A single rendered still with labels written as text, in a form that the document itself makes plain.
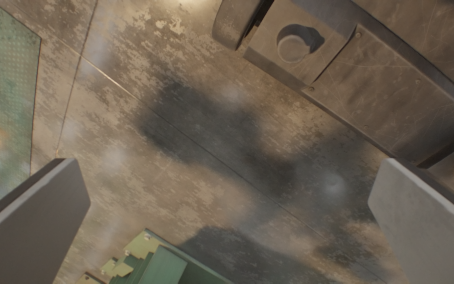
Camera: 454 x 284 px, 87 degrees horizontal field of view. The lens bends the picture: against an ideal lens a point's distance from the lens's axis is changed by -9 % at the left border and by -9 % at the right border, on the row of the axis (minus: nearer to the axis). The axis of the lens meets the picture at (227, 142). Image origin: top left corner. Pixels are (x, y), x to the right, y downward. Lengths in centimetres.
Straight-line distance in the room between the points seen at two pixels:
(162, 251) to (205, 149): 72
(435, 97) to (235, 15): 31
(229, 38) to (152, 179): 71
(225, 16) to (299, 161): 48
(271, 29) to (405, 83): 20
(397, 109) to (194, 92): 47
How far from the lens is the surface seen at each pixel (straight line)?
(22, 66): 109
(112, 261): 196
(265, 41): 38
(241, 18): 39
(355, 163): 76
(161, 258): 138
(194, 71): 68
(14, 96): 124
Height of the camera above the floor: 57
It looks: 49 degrees down
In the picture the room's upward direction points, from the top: 155 degrees counter-clockwise
